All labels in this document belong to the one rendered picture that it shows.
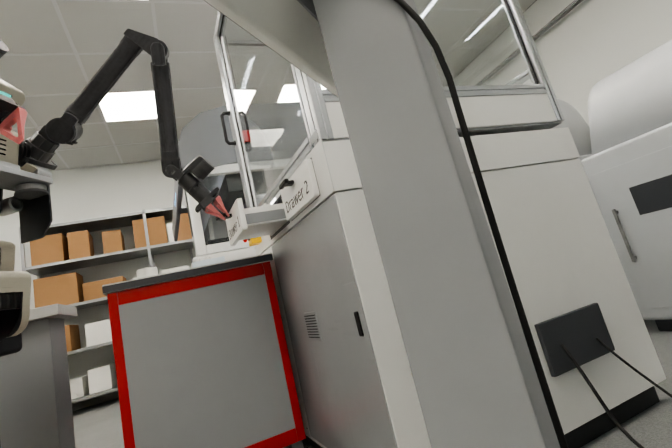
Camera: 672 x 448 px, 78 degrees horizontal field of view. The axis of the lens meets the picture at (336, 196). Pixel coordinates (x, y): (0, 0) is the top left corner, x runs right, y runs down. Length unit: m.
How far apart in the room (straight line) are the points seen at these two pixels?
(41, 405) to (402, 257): 1.63
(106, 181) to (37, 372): 4.30
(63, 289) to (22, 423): 3.51
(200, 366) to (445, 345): 1.19
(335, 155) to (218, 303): 0.77
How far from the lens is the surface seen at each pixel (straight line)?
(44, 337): 1.94
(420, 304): 0.51
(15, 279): 1.33
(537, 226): 1.41
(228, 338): 1.60
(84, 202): 6.01
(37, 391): 1.94
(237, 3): 0.60
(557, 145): 1.61
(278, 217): 1.43
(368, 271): 1.03
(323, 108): 1.13
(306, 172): 1.16
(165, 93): 1.48
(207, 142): 2.50
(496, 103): 1.50
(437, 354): 0.51
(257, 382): 1.62
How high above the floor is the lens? 0.56
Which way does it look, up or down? 13 degrees up
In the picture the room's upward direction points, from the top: 14 degrees counter-clockwise
